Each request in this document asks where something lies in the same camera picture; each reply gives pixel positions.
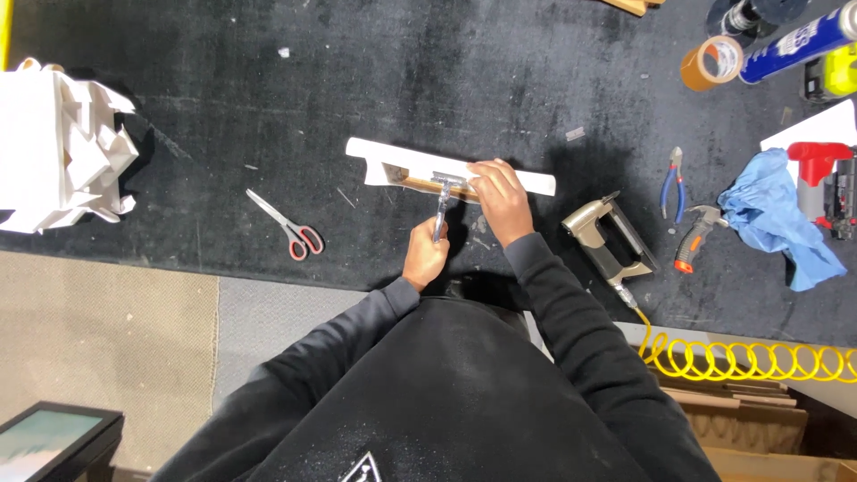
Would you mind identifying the person's right hand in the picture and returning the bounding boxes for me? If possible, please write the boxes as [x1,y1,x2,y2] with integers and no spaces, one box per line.
[466,158,537,249]

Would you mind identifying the person's left hand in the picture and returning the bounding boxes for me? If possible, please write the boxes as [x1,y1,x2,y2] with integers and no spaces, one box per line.
[402,217,451,293]

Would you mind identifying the small silver hammer tool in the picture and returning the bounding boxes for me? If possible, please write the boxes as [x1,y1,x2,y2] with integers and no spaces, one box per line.
[430,171,467,243]

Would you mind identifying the white wooden frame piece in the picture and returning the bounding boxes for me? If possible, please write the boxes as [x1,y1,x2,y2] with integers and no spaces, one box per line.
[345,137,557,205]

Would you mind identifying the beige black pneumatic stapler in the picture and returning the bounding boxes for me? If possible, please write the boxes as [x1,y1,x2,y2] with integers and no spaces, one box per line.
[561,191,661,290]

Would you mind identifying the black felt table cover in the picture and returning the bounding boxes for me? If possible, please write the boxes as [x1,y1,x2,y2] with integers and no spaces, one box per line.
[0,0,857,349]

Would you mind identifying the black sweatshirt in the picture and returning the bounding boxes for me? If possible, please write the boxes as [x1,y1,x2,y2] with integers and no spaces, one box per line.
[150,295,720,482]

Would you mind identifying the light wooden piece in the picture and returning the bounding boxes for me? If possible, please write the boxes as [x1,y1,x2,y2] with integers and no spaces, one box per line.
[601,0,668,17]

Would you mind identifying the brown packing tape roll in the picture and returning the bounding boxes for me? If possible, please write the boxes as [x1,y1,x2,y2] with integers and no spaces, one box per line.
[680,35,745,92]

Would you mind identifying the blue cloth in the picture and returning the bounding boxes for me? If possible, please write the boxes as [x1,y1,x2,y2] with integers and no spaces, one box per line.
[717,148,849,293]

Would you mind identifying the black round stand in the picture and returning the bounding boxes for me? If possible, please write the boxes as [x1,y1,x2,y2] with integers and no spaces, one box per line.
[705,0,811,48]

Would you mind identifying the red black nail gun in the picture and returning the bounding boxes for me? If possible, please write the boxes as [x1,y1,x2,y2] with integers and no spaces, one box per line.
[786,141,857,241]

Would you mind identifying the blue spray can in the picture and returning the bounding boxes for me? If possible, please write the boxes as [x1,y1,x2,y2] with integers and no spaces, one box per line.
[738,3,857,86]

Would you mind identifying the white board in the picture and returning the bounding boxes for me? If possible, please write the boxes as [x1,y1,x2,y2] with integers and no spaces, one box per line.
[760,99,857,183]

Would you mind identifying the stack of cardboard boxes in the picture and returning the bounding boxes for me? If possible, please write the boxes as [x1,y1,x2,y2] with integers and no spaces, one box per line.
[636,345,857,482]

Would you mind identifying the pile of white paper scraps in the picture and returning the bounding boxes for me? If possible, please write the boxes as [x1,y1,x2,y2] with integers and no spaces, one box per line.
[0,58,140,235]

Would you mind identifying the black framed picture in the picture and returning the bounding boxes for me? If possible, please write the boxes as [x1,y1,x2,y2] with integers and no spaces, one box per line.
[0,401,125,482]

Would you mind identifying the yellow strip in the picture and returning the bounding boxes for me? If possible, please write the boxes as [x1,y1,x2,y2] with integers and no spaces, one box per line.
[0,0,15,72]

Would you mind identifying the red handled scissors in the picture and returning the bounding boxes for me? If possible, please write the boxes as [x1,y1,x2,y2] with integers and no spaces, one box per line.
[245,188,325,262]

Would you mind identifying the blue handled pliers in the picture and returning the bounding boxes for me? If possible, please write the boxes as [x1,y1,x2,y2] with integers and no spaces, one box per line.
[660,146,687,225]

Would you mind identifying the black orange handled hammer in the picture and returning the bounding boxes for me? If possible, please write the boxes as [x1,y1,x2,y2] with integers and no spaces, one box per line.
[674,205,730,274]

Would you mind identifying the yellow coiled air hose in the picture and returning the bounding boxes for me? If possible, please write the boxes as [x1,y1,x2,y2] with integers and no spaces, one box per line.
[612,284,857,384]

